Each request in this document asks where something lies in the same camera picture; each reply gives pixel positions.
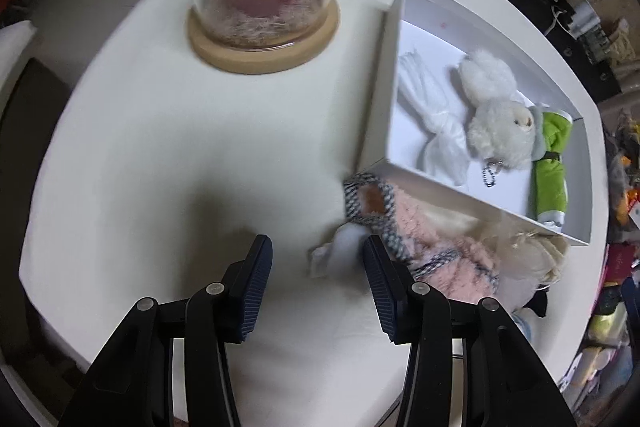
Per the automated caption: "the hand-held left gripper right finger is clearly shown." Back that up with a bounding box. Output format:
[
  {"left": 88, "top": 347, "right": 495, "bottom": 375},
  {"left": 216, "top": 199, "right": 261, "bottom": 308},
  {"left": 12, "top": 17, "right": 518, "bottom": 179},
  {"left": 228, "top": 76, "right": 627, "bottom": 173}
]
[{"left": 363, "top": 234, "right": 576, "bottom": 427}]

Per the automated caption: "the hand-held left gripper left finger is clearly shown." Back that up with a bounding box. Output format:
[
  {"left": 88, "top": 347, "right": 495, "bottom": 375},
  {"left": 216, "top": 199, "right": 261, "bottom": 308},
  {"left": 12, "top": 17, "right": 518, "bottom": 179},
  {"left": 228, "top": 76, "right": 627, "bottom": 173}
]
[{"left": 57, "top": 234, "right": 275, "bottom": 427}]

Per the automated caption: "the small white sock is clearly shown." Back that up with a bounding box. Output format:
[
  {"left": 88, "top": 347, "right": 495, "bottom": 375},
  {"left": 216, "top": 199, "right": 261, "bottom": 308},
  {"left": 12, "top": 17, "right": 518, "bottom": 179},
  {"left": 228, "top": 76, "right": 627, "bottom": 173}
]
[{"left": 309, "top": 224, "right": 371, "bottom": 280}]

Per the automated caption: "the pink knitted doll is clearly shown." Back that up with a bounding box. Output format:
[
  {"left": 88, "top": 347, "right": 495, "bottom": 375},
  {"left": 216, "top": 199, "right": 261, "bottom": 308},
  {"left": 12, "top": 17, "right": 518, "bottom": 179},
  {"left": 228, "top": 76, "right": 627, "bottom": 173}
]
[{"left": 342, "top": 174, "right": 501, "bottom": 303}]

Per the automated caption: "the white cardboard box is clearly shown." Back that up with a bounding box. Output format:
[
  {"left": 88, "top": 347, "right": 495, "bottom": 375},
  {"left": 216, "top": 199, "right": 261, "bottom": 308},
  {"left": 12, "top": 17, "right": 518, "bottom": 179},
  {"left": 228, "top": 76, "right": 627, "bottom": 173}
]
[{"left": 356, "top": 0, "right": 593, "bottom": 248}]

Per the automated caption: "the black cloth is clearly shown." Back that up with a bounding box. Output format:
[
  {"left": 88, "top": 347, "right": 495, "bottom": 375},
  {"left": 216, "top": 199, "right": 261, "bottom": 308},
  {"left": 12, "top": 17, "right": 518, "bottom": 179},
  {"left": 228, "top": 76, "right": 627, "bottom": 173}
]
[{"left": 525, "top": 289, "right": 551, "bottom": 319}]

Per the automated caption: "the cream plush toy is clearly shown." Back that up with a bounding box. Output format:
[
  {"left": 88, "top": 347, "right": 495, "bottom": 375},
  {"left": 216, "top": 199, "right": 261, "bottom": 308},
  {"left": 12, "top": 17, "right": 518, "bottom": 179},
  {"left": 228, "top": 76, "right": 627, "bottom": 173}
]
[{"left": 492, "top": 227, "right": 571, "bottom": 308}]

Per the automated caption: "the white cloth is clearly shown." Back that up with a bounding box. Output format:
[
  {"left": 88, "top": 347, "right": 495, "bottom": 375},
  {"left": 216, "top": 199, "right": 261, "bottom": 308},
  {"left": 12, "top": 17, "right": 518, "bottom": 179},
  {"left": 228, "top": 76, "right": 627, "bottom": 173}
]
[{"left": 397, "top": 49, "right": 468, "bottom": 185}]

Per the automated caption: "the white teddy bear plush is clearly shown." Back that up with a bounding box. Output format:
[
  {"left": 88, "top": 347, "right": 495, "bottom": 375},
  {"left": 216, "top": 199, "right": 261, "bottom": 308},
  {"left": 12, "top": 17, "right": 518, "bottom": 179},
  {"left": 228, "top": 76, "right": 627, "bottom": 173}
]
[{"left": 457, "top": 49, "right": 538, "bottom": 190}]

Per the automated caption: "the green plush toy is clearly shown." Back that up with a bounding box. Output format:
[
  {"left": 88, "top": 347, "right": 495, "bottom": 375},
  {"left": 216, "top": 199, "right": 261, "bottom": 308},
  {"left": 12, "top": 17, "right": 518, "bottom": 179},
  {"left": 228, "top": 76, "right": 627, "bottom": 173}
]
[{"left": 530, "top": 109, "right": 573, "bottom": 228}]

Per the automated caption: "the clear plastic bag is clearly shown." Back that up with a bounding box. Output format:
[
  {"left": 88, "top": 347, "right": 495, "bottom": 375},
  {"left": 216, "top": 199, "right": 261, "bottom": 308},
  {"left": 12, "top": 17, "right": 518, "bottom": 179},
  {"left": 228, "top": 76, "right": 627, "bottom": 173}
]
[{"left": 430, "top": 207, "right": 531, "bottom": 253}]

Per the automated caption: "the cream tablecloth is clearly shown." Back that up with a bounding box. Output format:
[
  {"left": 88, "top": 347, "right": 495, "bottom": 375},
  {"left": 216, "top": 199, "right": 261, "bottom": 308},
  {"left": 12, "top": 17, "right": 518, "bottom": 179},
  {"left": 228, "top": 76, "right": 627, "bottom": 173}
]
[{"left": 19, "top": 0, "right": 613, "bottom": 427}]

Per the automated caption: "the white and brown chair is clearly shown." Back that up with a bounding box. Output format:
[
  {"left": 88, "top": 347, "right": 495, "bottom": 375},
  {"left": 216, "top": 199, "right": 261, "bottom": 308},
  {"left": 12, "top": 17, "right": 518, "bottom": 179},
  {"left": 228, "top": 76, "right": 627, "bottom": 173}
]
[{"left": 0, "top": 19, "right": 76, "bottom": 358}]

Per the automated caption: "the white electric kettle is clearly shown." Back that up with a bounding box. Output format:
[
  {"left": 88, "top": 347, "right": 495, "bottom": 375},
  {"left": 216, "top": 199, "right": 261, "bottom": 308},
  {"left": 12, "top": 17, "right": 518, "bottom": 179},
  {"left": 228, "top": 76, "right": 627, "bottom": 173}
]
[{"left": 567, "top": 0, "right": 598, "bottom": 38}]

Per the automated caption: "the white power cable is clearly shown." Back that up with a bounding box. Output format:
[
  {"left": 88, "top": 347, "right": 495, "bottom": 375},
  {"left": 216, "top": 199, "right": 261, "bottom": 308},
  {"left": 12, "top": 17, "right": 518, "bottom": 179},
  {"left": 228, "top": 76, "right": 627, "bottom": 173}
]
[{"left": 547, "top": 4, "right": 571, "bottom": 35}]

